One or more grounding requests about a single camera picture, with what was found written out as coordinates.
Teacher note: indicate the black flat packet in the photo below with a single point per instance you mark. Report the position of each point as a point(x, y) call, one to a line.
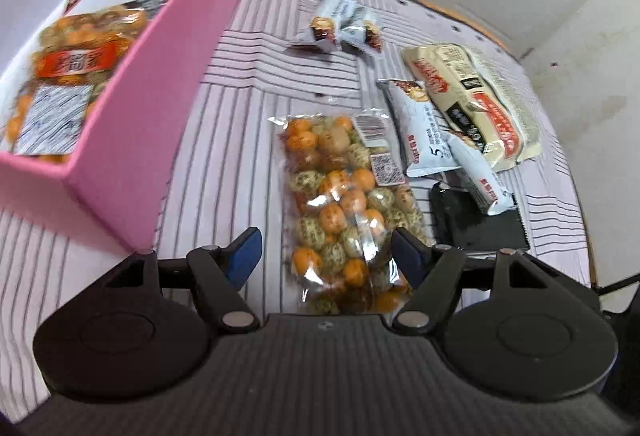
point(458, 221)

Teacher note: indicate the clear bag coated peanuts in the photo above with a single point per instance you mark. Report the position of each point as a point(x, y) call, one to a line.
point(345, 196)

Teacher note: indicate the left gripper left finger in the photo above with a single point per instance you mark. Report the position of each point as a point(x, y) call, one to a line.
point(217, 277)

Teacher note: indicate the white snack bar packet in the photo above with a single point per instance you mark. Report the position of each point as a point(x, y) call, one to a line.
point(424, 149)

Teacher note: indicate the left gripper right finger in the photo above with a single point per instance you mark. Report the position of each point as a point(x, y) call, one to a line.
point(433, 275)

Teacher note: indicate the patterned bed sheet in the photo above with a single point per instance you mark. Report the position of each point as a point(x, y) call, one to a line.
point(226, 176)

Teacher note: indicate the beige instant noodle pack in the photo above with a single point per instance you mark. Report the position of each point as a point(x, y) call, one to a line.
point(477, 102)

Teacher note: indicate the pink storage box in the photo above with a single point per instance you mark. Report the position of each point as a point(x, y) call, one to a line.
point(109, 191)

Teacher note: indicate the small white chocolate snack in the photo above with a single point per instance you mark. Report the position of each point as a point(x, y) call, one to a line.
point(323, 31)

